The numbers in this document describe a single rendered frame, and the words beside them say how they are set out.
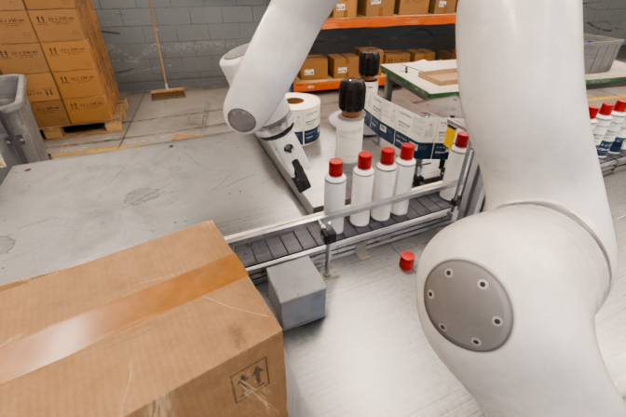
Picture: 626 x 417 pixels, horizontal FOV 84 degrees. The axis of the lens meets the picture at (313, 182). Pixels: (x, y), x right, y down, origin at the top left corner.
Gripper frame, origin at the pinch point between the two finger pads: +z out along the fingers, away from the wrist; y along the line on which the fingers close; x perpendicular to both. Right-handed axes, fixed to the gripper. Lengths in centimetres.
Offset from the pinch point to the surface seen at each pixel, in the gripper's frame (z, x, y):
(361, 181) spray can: 6.9, -13.1, -2.2
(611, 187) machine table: 57, -93, -12
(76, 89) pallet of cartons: 21, 115, 319
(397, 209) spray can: 22.6, -20.2, -2.2
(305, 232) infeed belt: 15.8, 4.5, 1.4
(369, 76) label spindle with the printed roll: 14, -50, 57
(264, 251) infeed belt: 11.7, 15.6, -1.4
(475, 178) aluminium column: 13.2, -35.7, -14.1
